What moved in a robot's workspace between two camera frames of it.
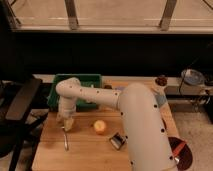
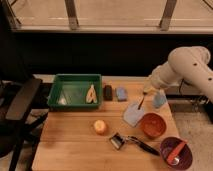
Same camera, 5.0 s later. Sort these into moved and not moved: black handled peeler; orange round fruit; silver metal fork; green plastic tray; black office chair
Moved: silver metal fork
Not moved: black handled peeler; green plastic tray; black office chair; orange round fruit
